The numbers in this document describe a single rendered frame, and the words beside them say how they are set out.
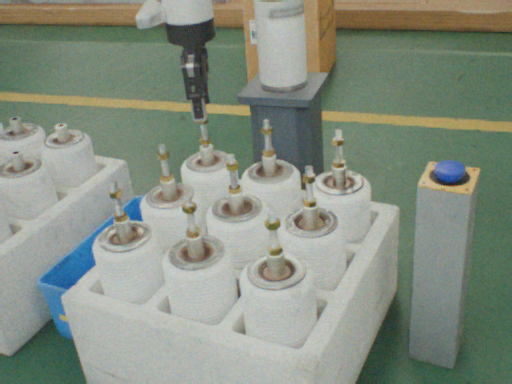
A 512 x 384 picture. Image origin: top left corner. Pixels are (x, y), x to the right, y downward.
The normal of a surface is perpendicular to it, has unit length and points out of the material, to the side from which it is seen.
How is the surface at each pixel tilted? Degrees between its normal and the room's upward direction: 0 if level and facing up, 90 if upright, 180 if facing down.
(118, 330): 90
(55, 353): 0
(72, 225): 90
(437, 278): 90
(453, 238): 90
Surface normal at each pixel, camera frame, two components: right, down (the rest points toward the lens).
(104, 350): -0.43, 0.48
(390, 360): -0.08, -0.86
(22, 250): 0.90, 0.15
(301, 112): 0.44, 0.42
